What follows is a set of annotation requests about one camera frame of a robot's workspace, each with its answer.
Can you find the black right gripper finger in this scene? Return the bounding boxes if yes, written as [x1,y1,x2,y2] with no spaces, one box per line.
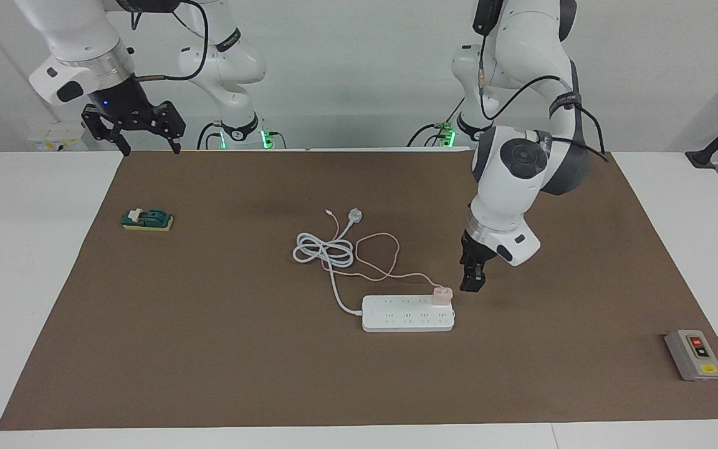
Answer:
[80,104,133,157]
[146,99,187,155]

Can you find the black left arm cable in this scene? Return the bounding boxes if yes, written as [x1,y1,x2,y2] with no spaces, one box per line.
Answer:
[472,0,610,164]

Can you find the white power cord with plug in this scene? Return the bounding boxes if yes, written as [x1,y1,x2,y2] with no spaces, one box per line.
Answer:
[292,208,365,315]

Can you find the black base cable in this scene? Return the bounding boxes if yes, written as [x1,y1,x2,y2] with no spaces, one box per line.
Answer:
[196,120,224,151]
[406,94,467,149]

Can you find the pink charging cable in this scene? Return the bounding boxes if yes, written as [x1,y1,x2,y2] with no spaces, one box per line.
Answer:
[324,208,442,291]

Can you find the green knife switch block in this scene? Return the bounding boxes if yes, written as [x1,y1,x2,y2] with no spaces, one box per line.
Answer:
[120,207,175,233]

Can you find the brown table mat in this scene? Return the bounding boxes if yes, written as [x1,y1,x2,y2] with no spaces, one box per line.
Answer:
[0,149,718,432]

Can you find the white wall outlet box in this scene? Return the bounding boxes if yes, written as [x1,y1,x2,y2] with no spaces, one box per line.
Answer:
[28,120,89,152]

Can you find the white power strip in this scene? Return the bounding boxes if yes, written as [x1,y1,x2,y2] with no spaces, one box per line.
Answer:
[361,294,457,333]

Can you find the grey on-off switch box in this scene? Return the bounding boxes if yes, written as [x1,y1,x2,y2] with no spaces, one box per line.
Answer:
[664,329,718,382]

